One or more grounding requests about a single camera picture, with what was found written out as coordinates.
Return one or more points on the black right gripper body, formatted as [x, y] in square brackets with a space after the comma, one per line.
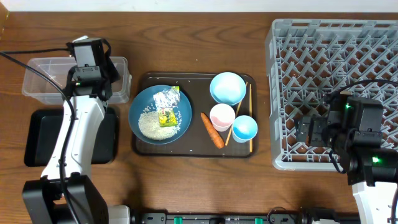
[322, 134]

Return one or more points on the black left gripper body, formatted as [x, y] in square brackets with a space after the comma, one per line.
[106, 79]

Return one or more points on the foil snack wrapper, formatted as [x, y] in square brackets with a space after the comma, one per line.
[165, 102]

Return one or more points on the light blue plastic cup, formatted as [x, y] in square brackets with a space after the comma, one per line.
[241, 132]

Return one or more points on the light blue bowl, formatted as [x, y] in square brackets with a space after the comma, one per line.
[228, 88]

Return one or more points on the pink plastic cup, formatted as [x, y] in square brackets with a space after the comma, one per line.
[222, 116]

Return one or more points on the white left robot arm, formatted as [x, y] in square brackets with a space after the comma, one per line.
[65, 192]

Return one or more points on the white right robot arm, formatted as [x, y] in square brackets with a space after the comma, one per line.
[372, 174]

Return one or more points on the grey dishwasher rack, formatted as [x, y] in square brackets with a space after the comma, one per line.
[307, 59]

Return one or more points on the dark blue plate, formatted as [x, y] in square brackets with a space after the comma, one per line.
[144, 103]

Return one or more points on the pile of white rice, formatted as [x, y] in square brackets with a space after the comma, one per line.
[149, 126]

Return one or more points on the black plastic tray bin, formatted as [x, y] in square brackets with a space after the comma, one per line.
[43, 133]

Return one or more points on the dark brown serving tray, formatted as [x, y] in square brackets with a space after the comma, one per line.
[196, 142]

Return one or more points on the wooden chopstick left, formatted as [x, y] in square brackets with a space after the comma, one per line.
[236, 114]

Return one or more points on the orange carrot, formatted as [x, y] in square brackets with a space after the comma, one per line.
[215, 137]

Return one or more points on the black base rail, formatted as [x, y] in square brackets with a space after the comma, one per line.
[277, 215]

